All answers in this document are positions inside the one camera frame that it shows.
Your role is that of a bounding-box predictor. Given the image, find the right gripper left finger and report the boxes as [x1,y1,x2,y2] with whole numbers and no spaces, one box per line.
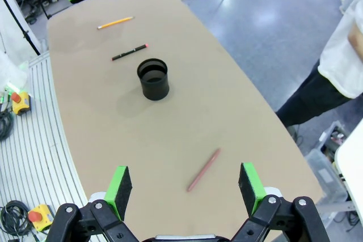
[47,165,148,242]

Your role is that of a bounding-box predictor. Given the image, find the black cable coil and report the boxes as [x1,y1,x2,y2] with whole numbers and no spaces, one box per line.
[0,110,14,141]
[0,199,32,237]

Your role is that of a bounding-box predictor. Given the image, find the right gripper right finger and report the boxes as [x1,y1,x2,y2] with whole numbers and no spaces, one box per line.
[231,162,331,242]

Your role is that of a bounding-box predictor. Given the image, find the white table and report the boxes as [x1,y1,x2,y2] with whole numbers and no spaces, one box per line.
[334,124,363,222]

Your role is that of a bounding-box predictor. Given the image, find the yellow emergency stop box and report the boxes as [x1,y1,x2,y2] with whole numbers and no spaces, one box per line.
[10,91,31,116]
[27,203,54,232]

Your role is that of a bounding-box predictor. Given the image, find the clear plastic storage box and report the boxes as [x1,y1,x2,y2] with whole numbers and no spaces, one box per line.
[305,120,350,222]

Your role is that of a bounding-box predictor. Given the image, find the yellow pencil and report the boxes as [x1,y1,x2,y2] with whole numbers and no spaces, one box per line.
[97,16,134,30]

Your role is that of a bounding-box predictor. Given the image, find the grey ribbed metal platform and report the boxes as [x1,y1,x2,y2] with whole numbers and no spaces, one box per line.
[0,52,89,242]

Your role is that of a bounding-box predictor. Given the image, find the black mesh pen holder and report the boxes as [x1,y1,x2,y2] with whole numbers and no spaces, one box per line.
[136,58,171,101]

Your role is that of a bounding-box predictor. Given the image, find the black marker pink ends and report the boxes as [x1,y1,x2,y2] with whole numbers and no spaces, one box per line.
[111,43,150,62]

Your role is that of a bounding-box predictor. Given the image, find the person in white t-shirt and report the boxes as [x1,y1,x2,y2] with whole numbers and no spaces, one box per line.
[275,0,363,128]

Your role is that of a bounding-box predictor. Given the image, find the black tripod stand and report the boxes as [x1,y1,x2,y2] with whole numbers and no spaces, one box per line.
[0,0,41,56]

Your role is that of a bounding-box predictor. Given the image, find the reddish brown pen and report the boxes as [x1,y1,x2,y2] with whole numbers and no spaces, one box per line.
[186,148,221,193]

